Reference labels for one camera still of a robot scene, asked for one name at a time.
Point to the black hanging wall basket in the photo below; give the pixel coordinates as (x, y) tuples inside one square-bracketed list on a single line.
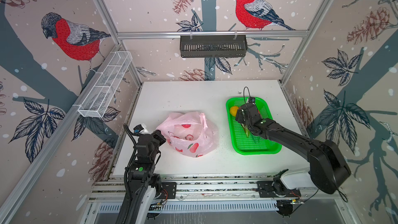
[(213, 46)]

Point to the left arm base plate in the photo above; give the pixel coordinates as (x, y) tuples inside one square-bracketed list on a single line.
[(168, 191)]

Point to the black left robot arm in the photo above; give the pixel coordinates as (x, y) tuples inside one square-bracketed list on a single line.
[(142, 185)]

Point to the pink plastic bag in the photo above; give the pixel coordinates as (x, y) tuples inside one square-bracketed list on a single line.
[(190, 134)]

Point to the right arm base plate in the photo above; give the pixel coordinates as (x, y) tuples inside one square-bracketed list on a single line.
[(276, 189)]

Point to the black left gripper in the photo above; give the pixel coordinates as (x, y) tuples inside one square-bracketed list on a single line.
[(157, 135)]

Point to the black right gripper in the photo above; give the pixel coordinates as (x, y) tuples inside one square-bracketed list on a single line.
[(239, 115)]

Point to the yellow orange fruit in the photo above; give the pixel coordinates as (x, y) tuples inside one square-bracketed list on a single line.
[(234, 110)]

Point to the white wire mesh shelf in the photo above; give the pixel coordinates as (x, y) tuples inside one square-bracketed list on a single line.
[(101, 94)]

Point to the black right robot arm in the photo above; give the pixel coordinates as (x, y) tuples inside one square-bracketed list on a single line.
[(328, 169)]

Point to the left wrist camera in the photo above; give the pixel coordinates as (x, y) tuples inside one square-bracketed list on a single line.
[(141, 129)]

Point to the green plastic basket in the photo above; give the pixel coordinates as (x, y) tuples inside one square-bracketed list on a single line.
[(242, 140)]

